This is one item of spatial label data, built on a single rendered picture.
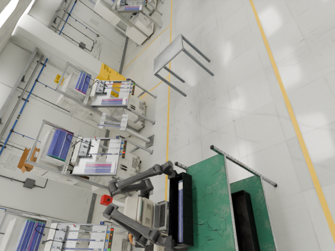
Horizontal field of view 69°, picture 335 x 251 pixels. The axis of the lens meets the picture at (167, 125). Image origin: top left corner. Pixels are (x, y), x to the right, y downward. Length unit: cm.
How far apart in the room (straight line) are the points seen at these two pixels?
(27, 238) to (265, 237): 282
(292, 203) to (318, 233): 34
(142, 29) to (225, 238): 678
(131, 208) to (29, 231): 193
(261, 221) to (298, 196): 51
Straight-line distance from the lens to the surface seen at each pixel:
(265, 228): 251
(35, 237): 385
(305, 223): 276
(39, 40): 684
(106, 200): 397
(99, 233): 378
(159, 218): 236
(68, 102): 509
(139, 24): 782
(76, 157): 430
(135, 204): 219
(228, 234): 196
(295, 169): 291
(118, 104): 484
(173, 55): 416
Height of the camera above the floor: 254
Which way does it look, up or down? 33 degrees down
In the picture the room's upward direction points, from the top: 60 degrees counter-clockwise
